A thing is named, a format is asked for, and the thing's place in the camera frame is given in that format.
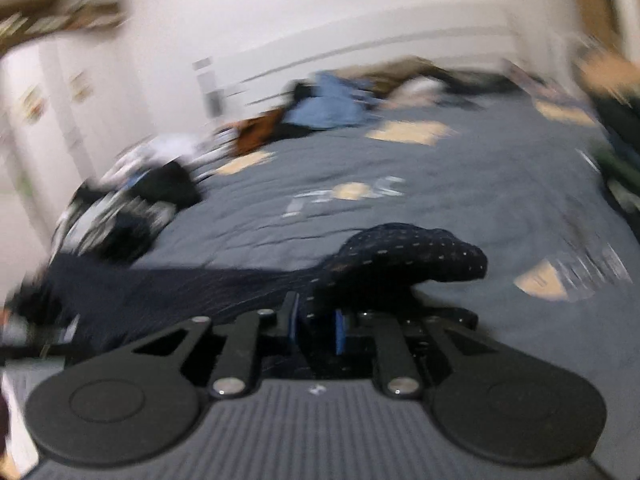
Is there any rust brown garment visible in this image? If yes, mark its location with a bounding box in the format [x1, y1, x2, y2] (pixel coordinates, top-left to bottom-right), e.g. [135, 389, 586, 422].
[235, 110, 281, 156]

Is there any cartoon animal sticker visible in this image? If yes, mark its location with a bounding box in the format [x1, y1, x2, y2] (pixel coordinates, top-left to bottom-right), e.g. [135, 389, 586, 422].
[20, 87, 46, 121]

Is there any navy dotted sweater orange lining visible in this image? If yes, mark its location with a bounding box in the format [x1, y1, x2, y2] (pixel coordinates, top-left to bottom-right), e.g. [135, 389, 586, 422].
[10, 222, 488, 381]

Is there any grey printed quilt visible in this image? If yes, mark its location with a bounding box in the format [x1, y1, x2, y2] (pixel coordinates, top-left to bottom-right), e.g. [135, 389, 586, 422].
[50, 55, 640, 381]

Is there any rabbit sticker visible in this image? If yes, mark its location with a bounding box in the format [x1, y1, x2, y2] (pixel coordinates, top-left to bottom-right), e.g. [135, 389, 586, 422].
[70, 72, 93, 101]

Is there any white garment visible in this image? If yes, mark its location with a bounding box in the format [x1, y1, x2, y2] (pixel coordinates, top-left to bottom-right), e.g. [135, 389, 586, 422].
[100, 132, 221, 186]

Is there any white headboard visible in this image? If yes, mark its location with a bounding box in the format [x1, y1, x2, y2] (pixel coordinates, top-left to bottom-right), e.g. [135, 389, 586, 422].
[192, 5, 521, 116]

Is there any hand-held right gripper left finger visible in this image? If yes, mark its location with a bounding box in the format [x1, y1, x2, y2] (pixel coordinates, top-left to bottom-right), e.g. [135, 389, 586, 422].
[122, 291, 301, 401]

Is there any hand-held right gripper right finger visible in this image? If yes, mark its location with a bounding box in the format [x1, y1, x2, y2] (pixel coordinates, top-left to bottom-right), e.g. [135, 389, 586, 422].
[334, 307, 496, 402]

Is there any blue denim shirt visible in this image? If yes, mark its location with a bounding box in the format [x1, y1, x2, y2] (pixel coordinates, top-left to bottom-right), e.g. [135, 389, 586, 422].
[282, 71, 381, 128]

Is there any khaki clothes pile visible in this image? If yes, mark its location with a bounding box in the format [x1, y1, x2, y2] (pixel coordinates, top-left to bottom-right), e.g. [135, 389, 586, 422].
[350, 57, 451, 91]

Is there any white wardrobe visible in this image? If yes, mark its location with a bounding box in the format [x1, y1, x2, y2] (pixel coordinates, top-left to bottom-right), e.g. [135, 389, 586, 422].
[0, 40, 156, 201]

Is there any stack of folded dark clothes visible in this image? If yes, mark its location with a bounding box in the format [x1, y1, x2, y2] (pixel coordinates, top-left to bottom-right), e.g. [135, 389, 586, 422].
[590, 95, 640, 241]

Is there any black sweater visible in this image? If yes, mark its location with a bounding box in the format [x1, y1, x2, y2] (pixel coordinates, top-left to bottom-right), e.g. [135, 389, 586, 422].
[135, 160, 203, 206]

